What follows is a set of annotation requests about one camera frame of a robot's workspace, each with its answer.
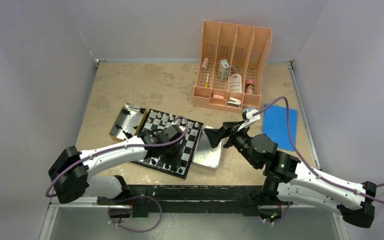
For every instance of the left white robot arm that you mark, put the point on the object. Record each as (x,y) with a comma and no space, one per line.
(75,173)

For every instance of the white striped bottle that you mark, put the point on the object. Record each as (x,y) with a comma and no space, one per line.
(235,83)

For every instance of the pink small tube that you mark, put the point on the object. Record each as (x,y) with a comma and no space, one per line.
(204,64)

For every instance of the peach plastic desk organizer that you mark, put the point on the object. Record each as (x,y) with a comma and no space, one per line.
(246,49)

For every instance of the blue notebook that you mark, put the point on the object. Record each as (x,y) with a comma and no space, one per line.
(275,126)

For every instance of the yellow white pen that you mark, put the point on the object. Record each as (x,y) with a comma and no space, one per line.
(207,80)

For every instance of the pink tape roll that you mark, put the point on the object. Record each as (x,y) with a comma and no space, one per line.
(249,86)

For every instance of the white green small box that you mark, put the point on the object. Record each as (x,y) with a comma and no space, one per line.
(223,70)

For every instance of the metal tin with black pieces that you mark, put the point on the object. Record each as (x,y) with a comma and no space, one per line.
(128,122)

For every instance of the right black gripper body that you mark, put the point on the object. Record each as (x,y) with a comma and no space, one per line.
(240,139)

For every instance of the white stapler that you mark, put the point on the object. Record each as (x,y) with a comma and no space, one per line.
(234,102)

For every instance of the black white chess board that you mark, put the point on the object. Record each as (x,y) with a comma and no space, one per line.
(157,121)

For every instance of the empty metal tin lid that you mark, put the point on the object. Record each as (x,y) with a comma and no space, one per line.
(205,156)

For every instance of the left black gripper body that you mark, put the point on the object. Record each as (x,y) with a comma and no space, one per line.
(172,154)

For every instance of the pink eraser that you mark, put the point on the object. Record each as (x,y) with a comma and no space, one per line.
(217,96)

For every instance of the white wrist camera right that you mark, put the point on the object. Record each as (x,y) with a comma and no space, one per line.
(250,116)

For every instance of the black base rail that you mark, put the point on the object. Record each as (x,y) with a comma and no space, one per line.
(247,200)

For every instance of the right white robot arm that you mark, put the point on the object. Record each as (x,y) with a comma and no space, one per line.
(288,179)

